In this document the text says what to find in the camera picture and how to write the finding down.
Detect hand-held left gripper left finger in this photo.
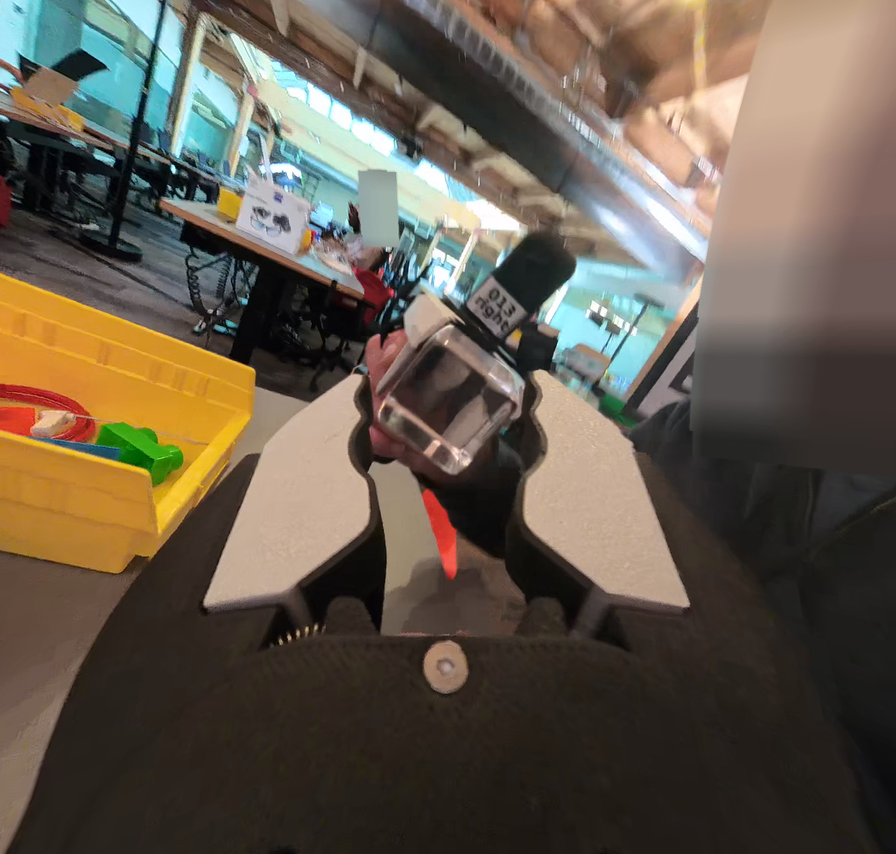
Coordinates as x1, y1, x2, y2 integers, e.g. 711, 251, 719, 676
202, 374, 387, 614

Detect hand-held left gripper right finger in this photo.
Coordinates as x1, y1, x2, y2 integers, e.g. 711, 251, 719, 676
513, 370, 691, 616

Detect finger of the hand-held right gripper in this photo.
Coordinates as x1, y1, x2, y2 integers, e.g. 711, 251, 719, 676
404, 293, 467, 353

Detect clear acrylic cube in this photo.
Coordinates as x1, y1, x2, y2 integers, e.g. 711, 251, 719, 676
373, 324, 526, 477

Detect person's right hand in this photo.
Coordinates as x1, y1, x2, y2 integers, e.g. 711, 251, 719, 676
363, 329, 435, 469

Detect wooden work table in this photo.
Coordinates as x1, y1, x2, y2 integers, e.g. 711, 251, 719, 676
160, 196, 368, 368

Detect green toy block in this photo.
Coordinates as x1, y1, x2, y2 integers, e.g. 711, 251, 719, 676
96, 422, 185, 486

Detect white printed cardboard box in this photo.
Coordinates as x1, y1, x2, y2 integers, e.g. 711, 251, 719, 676
234, 181, 313, 255

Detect yellow plastic bin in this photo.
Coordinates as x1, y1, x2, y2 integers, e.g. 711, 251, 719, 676
0, 273, 257, 575

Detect blue flat piece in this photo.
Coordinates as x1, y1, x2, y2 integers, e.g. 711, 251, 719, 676
28, 437, 123, 460

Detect black pole stand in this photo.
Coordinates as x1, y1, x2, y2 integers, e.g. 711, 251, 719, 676
79, 0, 177, 264

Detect orange strap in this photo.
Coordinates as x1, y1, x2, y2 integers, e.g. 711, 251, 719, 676
420, 489, 460, 581

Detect metal ceiling duct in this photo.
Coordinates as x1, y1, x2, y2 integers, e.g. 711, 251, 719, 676
360, 0, 709, 271

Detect red cable coil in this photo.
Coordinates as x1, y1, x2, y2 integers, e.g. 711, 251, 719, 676
0, 384, 97, 444

